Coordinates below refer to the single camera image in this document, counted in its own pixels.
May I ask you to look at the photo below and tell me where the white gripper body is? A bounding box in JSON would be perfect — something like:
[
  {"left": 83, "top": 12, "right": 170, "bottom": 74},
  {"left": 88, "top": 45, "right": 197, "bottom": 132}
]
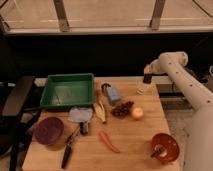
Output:
[{"left": 144, "top": 60, "right": 160, "bottom": 74}]

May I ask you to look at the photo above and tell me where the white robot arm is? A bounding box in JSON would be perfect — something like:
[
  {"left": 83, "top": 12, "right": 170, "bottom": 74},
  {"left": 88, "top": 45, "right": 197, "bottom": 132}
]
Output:
[{"left": 144, "top": 51, "right": 213, "bottom": 171}]

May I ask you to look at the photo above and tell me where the white paper cup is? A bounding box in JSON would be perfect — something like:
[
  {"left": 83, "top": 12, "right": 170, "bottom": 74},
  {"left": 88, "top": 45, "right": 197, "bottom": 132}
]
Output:
[{"left": 137, "top": 83, "right": 151, "bottom": 95}]

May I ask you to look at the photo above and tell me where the blue sponge block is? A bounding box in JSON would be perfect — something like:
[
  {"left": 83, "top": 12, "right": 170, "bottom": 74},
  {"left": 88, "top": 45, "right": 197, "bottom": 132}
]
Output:
[{"left": 106, "top": 87, "right": 121, "bottom": 106}]

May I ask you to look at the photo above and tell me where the small dark mushroom toy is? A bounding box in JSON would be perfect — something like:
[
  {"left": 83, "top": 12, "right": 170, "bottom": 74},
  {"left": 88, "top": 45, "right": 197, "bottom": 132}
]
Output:
[{"left": 101, "top": 83, "right": 111, "bottom": 95}]

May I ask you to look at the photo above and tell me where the orange bowl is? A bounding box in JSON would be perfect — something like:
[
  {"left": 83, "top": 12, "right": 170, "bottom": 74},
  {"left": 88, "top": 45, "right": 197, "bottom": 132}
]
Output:
[{"left": 151, "top": 133, "right": 180, "bottom": 163}]

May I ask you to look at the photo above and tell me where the utensil in orange bowl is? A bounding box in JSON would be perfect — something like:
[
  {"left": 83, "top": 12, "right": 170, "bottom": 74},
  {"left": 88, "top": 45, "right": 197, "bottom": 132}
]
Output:
[{"left": 151, "top": 147, "right": 165, "bottom": 158}]

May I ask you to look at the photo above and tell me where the orange carrot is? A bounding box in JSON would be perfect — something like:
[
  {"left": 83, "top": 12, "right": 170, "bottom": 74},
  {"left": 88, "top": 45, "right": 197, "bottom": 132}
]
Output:
[{"left": 99, "top": 131, "right": 120, "bottom": 153}]

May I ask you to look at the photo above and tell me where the green plastic tray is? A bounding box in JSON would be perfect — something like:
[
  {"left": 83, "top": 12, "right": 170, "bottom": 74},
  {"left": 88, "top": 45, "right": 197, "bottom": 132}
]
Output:
[{"left": 40, "top": 73, "right": 94, "bottom": 110}]

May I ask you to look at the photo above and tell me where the small dark brush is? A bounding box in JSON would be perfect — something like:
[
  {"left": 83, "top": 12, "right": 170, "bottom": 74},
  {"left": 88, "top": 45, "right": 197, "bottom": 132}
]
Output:
[{"left": 80, "top": 122, "right": 89, "bottom": 135}]

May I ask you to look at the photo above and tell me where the purple bowl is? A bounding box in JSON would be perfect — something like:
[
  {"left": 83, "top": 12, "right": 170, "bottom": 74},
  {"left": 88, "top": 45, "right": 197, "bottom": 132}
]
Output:
[{"left": 34, "top": 117, "right": 64, "bottom": 145}]

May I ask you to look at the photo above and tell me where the black chair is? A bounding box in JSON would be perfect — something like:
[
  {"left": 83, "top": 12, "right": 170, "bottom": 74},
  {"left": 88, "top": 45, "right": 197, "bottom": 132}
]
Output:
[{"left": 0, "top": 76, "right": 41, "bottom": 171}]

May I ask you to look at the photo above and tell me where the black handled knife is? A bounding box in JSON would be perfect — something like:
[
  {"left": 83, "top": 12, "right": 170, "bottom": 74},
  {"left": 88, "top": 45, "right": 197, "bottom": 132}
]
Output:
[{"left": 61, "top": 127, "right": 80, "bottom": 169}]

